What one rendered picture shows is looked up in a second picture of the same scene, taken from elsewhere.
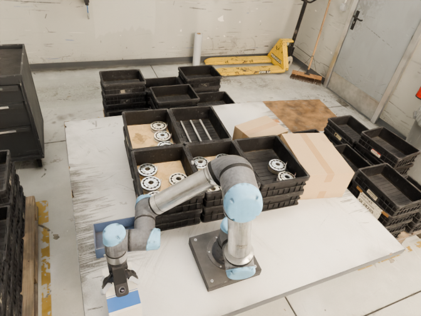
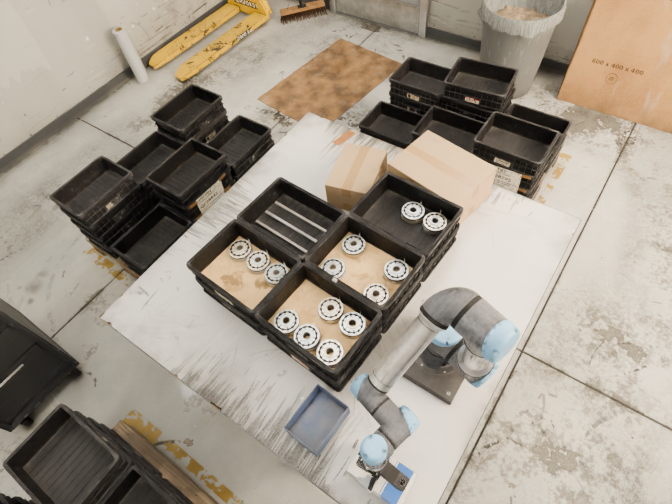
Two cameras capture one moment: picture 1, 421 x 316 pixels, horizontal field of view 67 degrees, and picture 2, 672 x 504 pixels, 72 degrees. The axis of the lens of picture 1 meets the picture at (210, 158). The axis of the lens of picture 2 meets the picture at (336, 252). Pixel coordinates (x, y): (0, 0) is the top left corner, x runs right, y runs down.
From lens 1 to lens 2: 0.73 m
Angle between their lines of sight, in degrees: 21
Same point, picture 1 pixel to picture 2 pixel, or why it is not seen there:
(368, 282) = not seen: hidden behind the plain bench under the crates
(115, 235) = (380, 451)
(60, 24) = not seen: outside the picture
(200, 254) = (416, 374)
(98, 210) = (263, 403)
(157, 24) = (46, 50)
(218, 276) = (451, 383)
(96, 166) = (206, 350)
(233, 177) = (477, 324)
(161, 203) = (391, 381)
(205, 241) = not seen: hidden behind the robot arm
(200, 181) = (426, 337)
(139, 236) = (397, 430)
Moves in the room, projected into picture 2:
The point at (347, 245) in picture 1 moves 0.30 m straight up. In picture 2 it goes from (531, 254) to (551, 212)
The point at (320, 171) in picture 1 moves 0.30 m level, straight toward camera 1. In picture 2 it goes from (464, 190) to (481, 245)
